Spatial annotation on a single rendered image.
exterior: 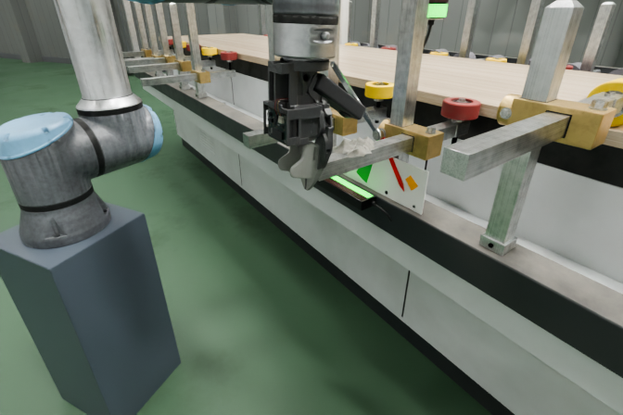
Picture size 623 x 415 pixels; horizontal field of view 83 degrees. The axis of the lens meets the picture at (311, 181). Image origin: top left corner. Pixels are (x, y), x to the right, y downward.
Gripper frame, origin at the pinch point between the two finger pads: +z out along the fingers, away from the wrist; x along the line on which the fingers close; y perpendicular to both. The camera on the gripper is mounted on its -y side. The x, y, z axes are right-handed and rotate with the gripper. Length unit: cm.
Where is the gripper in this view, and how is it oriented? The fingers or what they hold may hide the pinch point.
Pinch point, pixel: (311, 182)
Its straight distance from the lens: 59.9
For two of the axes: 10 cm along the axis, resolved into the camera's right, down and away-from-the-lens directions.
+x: 5.8, 3.6, -7.3
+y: -8.1, 2.2, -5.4
